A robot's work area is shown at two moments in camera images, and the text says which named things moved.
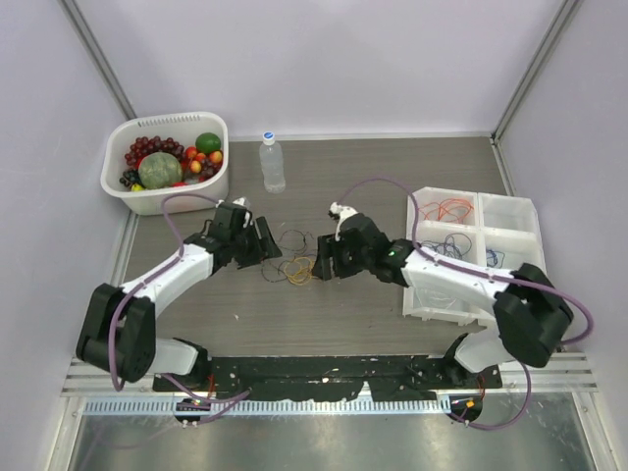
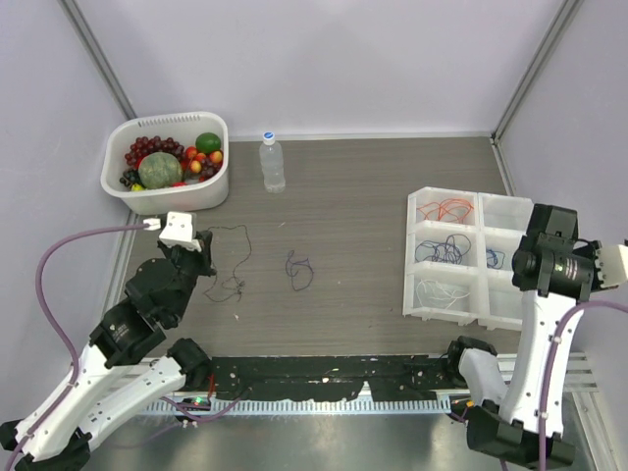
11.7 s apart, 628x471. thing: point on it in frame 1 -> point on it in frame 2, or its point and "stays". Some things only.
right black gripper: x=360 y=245 -> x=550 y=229
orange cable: x=449 y=210 stays
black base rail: x=338 y=378 stays
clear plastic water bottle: x=271 y=157 stays
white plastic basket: x=184 y=128 stays
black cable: x=299 y=250 -> x=235 y=271
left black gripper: x=264 y=247 -> x=205 y=238
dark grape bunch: x=130 y=178 stays
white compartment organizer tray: x=497 y=231 stays
